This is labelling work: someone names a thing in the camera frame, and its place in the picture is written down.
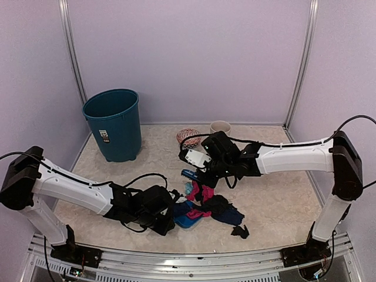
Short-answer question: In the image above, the teal plastic waste bin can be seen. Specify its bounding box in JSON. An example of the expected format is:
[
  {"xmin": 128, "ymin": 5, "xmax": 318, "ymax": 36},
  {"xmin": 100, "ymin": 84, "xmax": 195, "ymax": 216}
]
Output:
[{"xmin": 82, "ymin": 89, "xmax": 142, "ymax": 162}]

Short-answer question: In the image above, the blue hand brush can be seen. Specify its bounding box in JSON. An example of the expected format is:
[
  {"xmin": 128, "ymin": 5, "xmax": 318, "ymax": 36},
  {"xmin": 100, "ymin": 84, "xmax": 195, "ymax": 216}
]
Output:
[{"xmin": 181, "ymin": 169, "xmax": 199, "ymax": 181}]

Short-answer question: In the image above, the isolated black paper scrap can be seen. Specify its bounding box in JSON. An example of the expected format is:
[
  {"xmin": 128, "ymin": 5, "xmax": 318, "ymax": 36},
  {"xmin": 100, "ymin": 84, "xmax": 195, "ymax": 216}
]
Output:
[{"xmin": 231, "ymin": 225, "xmax": 250, "ymax": 239}]

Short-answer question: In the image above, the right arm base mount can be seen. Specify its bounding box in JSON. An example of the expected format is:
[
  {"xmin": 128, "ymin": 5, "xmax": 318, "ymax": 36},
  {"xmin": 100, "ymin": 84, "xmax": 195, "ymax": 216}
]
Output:
[{"xmin": 280, "ymin": 227, "xmax": 332, "ymax": 267}]

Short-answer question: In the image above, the right aluminium frame post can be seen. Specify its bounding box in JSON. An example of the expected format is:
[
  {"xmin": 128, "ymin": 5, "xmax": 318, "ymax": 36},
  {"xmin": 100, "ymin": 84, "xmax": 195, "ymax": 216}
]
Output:
[{"xmin": 284, "ymin": 0, "xmax": 320, "ymax": 131}]

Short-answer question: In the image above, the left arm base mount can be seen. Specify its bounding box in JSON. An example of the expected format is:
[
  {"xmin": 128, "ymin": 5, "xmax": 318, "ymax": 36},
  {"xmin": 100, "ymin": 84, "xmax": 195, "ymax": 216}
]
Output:
[{"xmin": 51, "ymin": 225, "xmax": 103, "ymax": 268}]

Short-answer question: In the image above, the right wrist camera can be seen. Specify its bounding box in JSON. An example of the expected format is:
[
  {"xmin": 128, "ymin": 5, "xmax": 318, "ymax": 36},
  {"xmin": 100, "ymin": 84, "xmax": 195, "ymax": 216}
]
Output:
[{"xmin": 179, "ymin": 131, "xmax": 240, "ymax": 172}]

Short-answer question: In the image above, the aluminium frame post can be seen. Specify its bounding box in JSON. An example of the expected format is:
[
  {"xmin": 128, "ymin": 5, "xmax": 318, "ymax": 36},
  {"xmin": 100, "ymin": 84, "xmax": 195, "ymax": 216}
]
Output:
[
  {"xmin": 58, "ymin": 0, "xmax": 88, "ymax": 105},
  {"xmin": 284, "ymin": 0, "xmax": 320, "ymax": 131}
]

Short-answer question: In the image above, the left aluminium frame post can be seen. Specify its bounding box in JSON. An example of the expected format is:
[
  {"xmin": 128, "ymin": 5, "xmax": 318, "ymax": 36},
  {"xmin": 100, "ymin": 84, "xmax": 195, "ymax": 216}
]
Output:
[{"xmin": 58, "ymin": 0, "xmax": 88, "ymax": 105}]

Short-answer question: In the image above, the cream ceramic mug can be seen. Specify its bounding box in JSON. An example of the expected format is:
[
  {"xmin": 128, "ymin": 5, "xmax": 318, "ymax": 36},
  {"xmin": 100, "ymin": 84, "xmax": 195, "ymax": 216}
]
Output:
[{"xmin": 210, "ymin": 120, "xmax": 231, "ymax": 135}]

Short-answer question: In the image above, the front aluminium rail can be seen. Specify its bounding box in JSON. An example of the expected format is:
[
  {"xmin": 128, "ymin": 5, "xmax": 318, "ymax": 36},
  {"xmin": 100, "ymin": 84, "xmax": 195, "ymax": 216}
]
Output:
[{"xmin": 17, "ymin": 233, "xmax": 365, "ymax": 281}]

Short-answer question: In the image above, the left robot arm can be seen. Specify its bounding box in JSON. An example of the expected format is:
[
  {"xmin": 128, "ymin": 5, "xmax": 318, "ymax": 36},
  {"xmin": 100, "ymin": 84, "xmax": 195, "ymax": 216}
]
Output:
[{"xmin": 1, "ymin": 146, "xmax": 180, "ymax": 261}]

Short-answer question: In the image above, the pile of coloured paper scraps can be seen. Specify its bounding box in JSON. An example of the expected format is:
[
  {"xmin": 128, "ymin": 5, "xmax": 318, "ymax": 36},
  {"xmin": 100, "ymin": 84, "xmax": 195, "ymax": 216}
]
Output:
[{"xmin": 173, "ymin": 181, "xmax": 244, "ymax": 226}]

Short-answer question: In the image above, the blue plastic dustpan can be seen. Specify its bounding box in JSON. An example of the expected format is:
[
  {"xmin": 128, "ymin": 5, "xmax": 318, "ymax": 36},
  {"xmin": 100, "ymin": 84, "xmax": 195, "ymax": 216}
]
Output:
[{"xmin": 174, "ymin": 216, "xmax": 202, "ymax": 229}]

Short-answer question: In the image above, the patterned red ceramic bowl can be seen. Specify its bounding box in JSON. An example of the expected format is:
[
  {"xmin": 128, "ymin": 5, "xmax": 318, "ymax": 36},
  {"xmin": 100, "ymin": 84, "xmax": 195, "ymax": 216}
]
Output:
[{"xmin": 176, "ymin": 128, "xmax": 202, "ymax": 149}]

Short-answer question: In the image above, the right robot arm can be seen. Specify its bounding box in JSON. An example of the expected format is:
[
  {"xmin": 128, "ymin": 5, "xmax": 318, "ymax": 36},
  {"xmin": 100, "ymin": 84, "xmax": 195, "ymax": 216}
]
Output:
[{"xmin": 179, "ymin": 126, "xmax": 366, "ymax": 261}]

